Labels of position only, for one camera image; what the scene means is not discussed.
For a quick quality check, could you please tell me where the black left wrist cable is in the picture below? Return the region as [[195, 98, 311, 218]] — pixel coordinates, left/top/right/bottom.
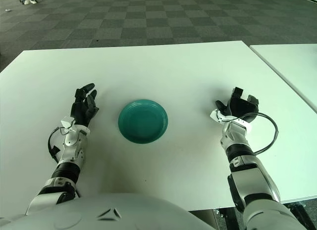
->
[[48, 127, 67, 164]]

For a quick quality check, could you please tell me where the grey robot torso shell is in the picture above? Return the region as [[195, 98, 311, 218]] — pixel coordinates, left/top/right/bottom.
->
[[0, 192, 216, 230]]

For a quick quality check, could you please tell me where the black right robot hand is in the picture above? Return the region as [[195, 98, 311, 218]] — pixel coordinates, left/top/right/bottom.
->
[[214, 86, 260, 123]]

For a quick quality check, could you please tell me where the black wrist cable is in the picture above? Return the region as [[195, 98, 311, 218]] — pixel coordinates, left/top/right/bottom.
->
[[48, 127, 67, 164], [244, 112, 278, 154]]

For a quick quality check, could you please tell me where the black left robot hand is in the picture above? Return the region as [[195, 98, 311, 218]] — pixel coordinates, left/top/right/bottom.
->
[[70, 83, 100, 128]]

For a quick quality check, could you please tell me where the teal round plate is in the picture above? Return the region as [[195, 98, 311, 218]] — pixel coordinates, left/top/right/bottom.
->
[[117, 98, 169, 143]]

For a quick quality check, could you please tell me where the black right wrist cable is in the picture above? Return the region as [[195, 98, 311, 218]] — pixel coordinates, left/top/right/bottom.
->
[[244, 112, 278, 154]]

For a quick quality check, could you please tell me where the black table leg frame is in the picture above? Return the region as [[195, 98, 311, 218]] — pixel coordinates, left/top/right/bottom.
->
[[288, 204, 309, 216], [212, 208, 233, 218]]

